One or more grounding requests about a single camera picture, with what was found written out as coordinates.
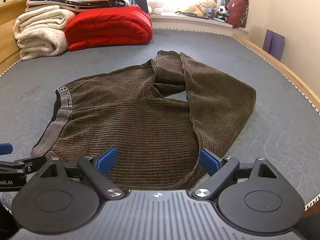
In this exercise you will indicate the yellow bear plush toy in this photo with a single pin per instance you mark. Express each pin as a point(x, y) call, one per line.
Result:
point(194, 8)
point(208, 4)

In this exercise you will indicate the navy star-patterned folded blanket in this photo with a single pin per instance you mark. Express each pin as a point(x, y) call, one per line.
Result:
point(75, 3)

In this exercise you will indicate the dark red pillow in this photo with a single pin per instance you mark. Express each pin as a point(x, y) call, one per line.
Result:
point(238, 11)

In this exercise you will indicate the white window sill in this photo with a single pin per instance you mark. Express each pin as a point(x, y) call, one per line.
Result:
point(200, 22)

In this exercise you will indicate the white plush toy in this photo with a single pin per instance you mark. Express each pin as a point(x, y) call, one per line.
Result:
point(155, 5)

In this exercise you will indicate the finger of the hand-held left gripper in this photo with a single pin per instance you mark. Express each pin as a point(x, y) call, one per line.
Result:
point(5, 149)
point(30, 165)

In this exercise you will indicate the wooden bed frame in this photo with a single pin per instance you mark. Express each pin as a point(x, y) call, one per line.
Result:
point(297, 81)

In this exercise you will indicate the red folded quilt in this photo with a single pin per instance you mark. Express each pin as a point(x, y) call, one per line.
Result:
point(107, 27)

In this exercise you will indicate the purple paper sheet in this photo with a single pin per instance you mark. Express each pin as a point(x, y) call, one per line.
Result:
point(273, 43)

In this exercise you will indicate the grey quilted mattress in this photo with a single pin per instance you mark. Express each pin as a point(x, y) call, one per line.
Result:
point(100, 60)

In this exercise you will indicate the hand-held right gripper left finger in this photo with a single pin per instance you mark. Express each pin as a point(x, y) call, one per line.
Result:
point(108, 159)

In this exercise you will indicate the panda plush toy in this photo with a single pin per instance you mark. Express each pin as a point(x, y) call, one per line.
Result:
point(222, 12)

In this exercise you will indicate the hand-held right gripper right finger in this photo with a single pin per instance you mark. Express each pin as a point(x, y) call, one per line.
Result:
point(208, 160)

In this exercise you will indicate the cream fleece folded blanket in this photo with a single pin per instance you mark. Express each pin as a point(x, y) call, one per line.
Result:
point(40, 32)

